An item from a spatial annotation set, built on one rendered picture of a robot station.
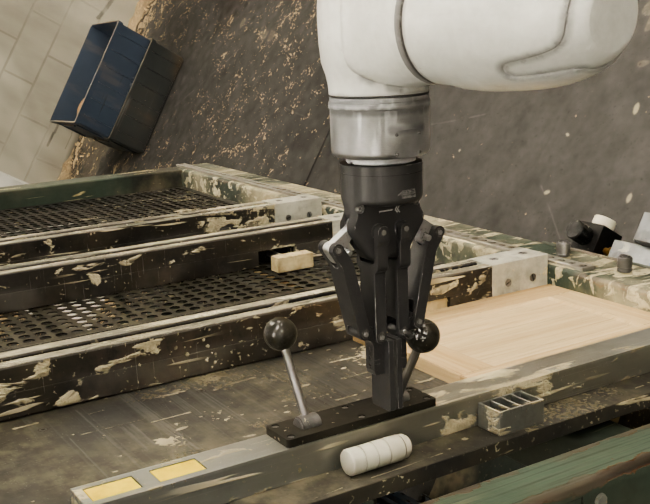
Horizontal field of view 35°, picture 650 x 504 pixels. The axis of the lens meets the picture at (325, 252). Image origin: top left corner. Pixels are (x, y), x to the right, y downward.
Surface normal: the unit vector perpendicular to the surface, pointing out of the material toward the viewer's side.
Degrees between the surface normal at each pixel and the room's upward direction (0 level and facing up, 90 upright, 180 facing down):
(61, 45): 90
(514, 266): 90
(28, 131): 90
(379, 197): 58
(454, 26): 36
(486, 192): 0
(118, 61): 90
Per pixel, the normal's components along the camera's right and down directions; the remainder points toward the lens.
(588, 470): -0.04, -0.97
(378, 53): -0.60, 0.53
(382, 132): -0.01, 0.22
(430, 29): -0.77, 0.22
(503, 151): -0.75, -0.36
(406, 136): 0.54, 0.17
